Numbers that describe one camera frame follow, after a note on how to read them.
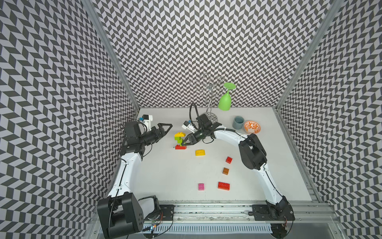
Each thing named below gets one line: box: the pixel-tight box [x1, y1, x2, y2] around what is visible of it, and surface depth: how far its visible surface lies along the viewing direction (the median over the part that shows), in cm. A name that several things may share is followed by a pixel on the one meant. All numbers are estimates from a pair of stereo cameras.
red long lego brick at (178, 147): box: [175, 144, 188, 150], surface depth 88 cm
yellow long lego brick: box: [174, 131, 187, 137], surface depth 88 cm
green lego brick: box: [174, 136, 184, 147], surface depth 88 cm
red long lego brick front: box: [217, 181, 230, 191], surface depth 82 cm
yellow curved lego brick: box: [195, 149, 206, 157], surface depth 95 cm
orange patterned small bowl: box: [243, 120, 262, 134], surface depth 106 cm
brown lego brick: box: [222, 167, 230, 176], surface depth 88 cm
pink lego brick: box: [198, 183, 205, 191], surface depth 81 cm
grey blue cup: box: [232, 116, 245, 130], surface depth 106 cm
